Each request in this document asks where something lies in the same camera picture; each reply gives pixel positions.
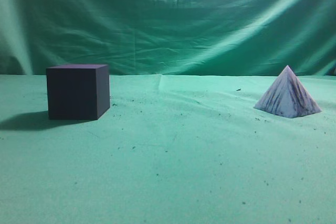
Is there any green table cloth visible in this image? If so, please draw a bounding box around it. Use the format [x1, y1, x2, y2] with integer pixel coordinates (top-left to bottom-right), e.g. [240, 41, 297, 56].
[1, 75, 335, 223]

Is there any dark purple cube block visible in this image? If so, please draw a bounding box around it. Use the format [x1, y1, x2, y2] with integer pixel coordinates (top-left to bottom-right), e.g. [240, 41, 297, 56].
[46, 64, 110, 120]

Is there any white purple streaked square pyramid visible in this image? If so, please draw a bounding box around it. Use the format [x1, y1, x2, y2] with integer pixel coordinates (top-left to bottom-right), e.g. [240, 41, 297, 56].
[254, 66, 322, 119]

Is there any green backdrop cloth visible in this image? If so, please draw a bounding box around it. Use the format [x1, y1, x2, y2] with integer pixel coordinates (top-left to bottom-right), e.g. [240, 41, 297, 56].
[1, 0, 335, 76]

